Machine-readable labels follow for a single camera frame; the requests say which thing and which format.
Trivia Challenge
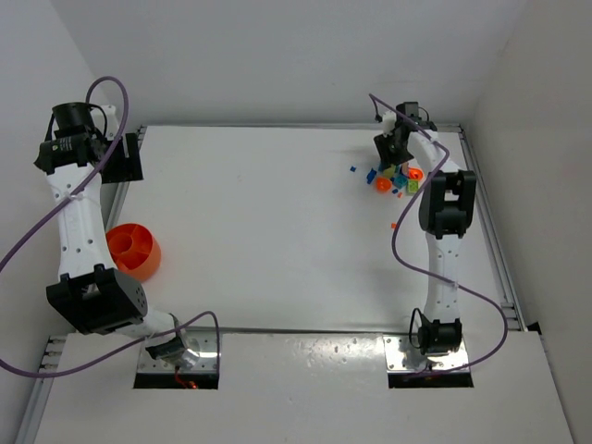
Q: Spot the green lego brick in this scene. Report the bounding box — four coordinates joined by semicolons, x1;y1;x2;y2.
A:
407;179;420;194

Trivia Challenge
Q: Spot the aluminium frame rail left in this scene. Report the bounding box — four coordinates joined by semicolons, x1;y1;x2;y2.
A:
13;124;148;444

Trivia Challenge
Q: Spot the orange round lego piece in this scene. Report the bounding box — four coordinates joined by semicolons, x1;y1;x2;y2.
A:
375;177;392;194

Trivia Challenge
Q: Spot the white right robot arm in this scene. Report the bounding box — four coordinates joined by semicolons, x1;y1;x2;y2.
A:
375;102;476;355

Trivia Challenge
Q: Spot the aluminium frame rail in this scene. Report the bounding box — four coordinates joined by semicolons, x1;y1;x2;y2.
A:
13;124;148;444
458;125;527;331

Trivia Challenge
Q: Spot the aluminium frame rail right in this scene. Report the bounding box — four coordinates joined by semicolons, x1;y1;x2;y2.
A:
458;125;527;331

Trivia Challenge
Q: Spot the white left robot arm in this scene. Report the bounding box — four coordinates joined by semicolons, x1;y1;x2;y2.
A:
34;102;198;370

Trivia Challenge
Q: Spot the teal lego brick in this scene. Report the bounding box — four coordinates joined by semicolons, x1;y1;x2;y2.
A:
378;163;397;180

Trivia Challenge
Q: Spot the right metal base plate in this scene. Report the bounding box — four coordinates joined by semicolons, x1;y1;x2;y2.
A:
382;334;471;375

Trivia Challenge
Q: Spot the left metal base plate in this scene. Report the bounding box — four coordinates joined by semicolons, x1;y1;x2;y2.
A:
137;327;220;376

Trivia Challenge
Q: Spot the orange small cup container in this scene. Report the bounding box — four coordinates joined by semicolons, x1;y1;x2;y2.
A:
408;167;424;181

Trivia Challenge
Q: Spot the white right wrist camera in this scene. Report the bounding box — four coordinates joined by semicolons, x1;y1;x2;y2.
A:
381;111;399;136

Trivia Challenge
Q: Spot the blue lego figure piece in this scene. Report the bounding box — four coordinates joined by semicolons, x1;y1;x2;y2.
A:
366;168;376;184

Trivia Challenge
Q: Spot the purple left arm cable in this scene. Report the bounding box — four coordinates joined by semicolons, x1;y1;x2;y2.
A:
0;76;220;379

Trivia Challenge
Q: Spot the metal base plate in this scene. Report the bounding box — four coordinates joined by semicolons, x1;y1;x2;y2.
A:
137;327;220;376
382;334;471;375

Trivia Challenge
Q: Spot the orange divided round container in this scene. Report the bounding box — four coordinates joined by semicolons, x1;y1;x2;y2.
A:
106;223;162;282

